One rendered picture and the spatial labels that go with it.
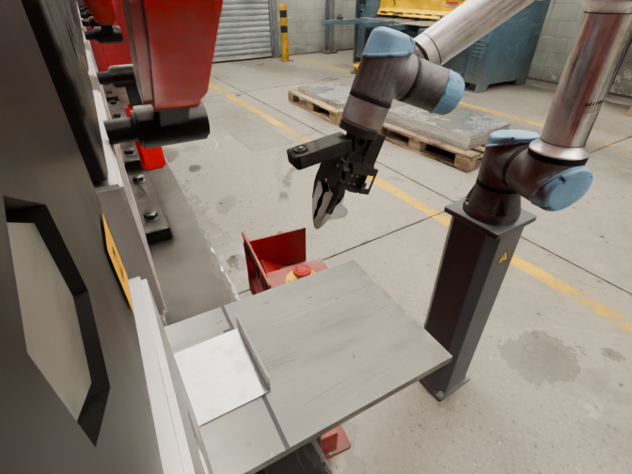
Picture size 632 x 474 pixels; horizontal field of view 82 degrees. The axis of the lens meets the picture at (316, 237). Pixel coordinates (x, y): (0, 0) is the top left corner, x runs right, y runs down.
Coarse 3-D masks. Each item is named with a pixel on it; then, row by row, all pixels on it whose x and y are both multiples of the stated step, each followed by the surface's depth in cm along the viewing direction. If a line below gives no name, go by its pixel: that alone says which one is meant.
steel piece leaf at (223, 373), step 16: (224, 336) 38; (240, 336) 38; (192, 352) 36; (208, 352) 36; (224, 352) 36; (240, 352) 36; (256, 352) 34; (192, 368) 35; (208, 368) 35; (224, 368) 35; (240, 368) 35; (256, 368) 35; (192, 384) 34; (208, 384) 34; (224, 384) 34; (240, 384) 34; (256, 384) 34; (192, 400) 32; (208, 400) 32; (224, 400) 32; (240, 400) 32; (208, 416) 31
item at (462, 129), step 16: (400, 112) 361; (416, 112) 361; (464, 112) 361; (416, 128) 345; (432, 128) 329; (448, 128) 321; (464, 128) 321; (480, 128) 320; (496, 128) 321; (464, 144) 309; (480, 144) 318
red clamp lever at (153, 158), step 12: (96, 72) 30; (108, 72) 31; (120, 72) 31; (132, 72) 31; (120, 84) 31; (132, 84) 32; (132, 96) 32; (132, 108) 33; (144, 156) 35; (156, 156) 36; (144, 168) 36; (156, 168) 37
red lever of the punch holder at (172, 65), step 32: (128, 0) 8; (160, 0) 8; (192, 0) 9; (128, 32) 10; (160, 32) 9; (192, 32) 9; (160, 64) 10; (192, 64) 11; (160, 96) 12; (192, 96) 13; (128, 128) 15; (160, 128) 15; (192, 128) 16
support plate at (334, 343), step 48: (288, 288) 44; (336, 288) 44; (192, 336) 38; (288, 336) 38; (336, 336) 38; (384, 336) 38; (288, 384) 34; (336, 384) 34; (384, 384) 34; (240, 432) 30; (288, 432) 30
